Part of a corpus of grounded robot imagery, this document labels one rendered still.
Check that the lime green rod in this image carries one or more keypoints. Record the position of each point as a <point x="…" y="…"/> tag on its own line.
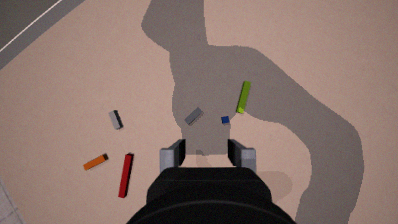
<point x="243" y="97"/>

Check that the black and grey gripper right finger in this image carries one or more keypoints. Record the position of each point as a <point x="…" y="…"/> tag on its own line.
<point x="241" y="156"/>

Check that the small blue cube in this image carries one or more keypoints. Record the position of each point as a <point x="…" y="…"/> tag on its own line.
<point x="225" y="119"/>

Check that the orange rod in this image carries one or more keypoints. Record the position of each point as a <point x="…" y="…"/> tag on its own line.
<point x="95" y="162"/>

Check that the red rod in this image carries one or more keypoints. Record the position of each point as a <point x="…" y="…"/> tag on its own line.
<point x="126" y="175"/>

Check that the grey rod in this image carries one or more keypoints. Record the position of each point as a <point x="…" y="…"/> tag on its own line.
<point x="115" y="119"/>
<point x="193" y="115"/>

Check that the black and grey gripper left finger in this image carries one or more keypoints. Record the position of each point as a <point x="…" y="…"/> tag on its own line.
<point x="173" y="156"/>

